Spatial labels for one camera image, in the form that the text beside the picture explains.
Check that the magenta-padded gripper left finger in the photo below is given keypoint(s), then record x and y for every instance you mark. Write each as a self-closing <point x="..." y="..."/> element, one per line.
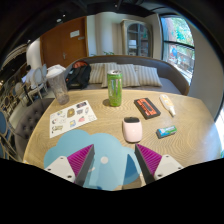
<point x="61" y="166"/>

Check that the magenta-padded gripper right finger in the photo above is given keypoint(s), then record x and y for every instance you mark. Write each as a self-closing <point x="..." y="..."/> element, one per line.
<point x="165" y="165"/>

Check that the blue cloud-shaped mouse pad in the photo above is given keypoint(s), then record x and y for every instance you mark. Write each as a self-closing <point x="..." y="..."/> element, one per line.
<point x="110" y="156"/>

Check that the green gum pack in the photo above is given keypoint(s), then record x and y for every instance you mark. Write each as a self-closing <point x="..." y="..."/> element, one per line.
<point x="166" y="131"/>

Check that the white sticker sheet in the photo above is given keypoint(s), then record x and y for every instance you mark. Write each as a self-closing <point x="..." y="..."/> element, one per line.
<point x="71" y="118"/>

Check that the grey tufted chair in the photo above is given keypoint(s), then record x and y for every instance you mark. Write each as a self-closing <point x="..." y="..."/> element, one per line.
<point x="30" y="121"/>

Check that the black and orange box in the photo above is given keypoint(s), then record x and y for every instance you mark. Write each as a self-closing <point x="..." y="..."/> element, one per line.
<point x="147" y="108"/>

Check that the white and orange tube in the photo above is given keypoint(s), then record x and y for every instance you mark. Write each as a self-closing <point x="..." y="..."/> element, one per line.
<point x="166" y="103"/>

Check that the blue upholstered chair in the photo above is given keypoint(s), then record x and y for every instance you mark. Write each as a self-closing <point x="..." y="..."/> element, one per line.
<point x="4" y="128"/>

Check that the clear plastic tumbler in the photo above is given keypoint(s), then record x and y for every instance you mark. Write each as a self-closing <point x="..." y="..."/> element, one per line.
<point x="59" y="85"/>

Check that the white chairs group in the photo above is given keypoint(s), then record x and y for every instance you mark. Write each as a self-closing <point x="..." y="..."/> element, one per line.
<point x="36" y="81"/>

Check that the green drink can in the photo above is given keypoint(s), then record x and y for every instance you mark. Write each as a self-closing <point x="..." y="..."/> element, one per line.
<point x="115" y="90"/>

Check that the grey curved sofa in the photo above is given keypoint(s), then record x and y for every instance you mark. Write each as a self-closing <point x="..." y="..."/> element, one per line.
<point x="170" y="75"/>

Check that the striped cushion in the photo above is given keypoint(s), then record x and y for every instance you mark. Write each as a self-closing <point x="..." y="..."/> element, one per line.
<point x="96" y="73"/>
<point x="149" y="76"/>
<point x="130" y="75"/>

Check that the black backpack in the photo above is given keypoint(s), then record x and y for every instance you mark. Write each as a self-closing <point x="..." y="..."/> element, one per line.
<point x="78" y="76"/>

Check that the person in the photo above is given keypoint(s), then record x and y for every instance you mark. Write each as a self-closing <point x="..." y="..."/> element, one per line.
<point x="27" y="73"/>

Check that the black-framed window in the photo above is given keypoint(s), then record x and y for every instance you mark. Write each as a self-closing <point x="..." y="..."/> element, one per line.
<point x="178" y="46"/>

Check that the brown wooden door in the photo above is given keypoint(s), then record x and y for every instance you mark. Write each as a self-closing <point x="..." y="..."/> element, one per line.
<point x="60" y="43"/>

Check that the arched glass-door cabinet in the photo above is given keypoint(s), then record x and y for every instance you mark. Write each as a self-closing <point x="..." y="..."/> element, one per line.
<point x="136" y="38"/>

